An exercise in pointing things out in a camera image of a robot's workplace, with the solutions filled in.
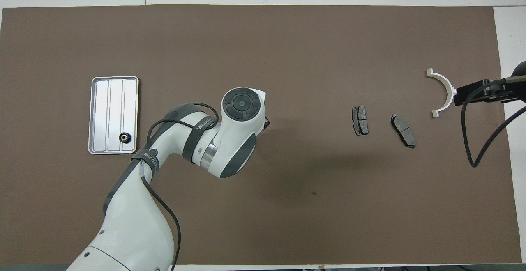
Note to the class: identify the long curved brake pad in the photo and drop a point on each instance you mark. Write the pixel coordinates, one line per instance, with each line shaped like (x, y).
(404, 131)

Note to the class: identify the brown table mat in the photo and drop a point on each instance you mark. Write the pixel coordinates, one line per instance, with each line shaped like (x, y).
(287, 49)

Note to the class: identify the short rectangular brake pad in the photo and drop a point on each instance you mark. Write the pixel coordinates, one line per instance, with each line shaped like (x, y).
(360, 121)

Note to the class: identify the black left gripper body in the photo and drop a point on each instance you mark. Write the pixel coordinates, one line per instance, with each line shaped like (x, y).
(267, 124)

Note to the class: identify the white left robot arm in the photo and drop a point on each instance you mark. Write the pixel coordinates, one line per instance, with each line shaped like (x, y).
(234, 139)

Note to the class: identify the large black bearing gear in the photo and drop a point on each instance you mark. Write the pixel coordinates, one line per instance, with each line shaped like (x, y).
(125, 138)

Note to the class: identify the silver metal tray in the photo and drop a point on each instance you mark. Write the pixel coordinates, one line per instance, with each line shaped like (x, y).
(115, 106)

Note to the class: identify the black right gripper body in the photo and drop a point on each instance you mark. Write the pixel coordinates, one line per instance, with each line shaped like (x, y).
(518, 94)

